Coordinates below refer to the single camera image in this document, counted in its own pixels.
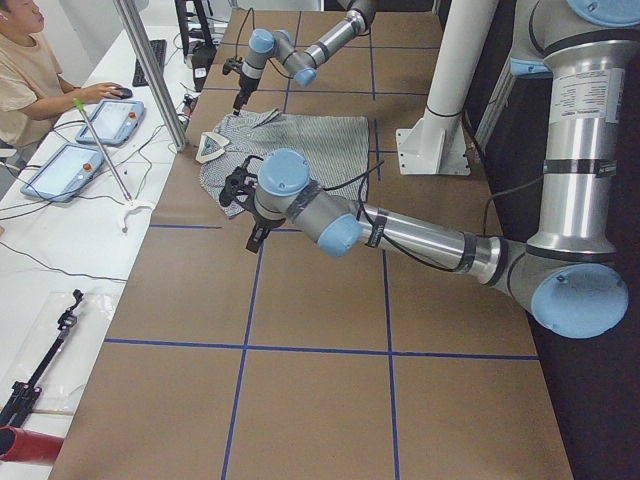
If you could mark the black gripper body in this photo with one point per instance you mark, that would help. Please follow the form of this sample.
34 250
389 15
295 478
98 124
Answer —
245 85
261 223

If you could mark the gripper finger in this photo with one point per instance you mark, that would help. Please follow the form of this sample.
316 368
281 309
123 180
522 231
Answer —
237 106
256 238

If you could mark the navy white striped polo shirt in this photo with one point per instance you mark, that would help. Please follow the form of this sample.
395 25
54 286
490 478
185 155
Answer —
337 148

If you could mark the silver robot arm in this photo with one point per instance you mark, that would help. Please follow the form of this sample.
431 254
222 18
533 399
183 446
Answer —
563 275
265 45

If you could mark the black power box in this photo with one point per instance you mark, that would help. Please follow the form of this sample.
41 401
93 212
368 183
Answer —
201 61

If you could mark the black computer mouse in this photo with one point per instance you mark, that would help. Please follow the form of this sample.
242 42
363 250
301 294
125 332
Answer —
122 93

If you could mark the white plastic hook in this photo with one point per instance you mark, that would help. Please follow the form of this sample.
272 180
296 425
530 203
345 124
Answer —
130 208

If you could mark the far blue teach pendant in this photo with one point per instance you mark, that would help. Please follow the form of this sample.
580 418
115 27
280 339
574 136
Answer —
115 121

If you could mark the blue teach pendant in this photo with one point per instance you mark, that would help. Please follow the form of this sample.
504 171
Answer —
115 121
65 174

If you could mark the green tipped metal rod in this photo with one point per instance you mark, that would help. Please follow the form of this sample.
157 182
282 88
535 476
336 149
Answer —
80 107

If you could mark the near blue teach pendant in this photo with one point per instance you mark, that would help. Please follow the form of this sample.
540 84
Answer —
65 174

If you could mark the seated person beige shirt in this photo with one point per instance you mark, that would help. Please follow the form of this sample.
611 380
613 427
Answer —
33 92

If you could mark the black tripod stick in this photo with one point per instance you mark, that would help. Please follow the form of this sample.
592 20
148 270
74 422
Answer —
25 393

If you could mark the red cylinder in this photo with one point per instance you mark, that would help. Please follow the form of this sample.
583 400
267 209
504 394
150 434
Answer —
30 447

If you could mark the aluminium frame post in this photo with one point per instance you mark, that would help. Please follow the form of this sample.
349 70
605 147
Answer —
140 42

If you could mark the white mounting post base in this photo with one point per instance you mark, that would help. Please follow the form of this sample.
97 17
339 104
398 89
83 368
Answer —
436 144

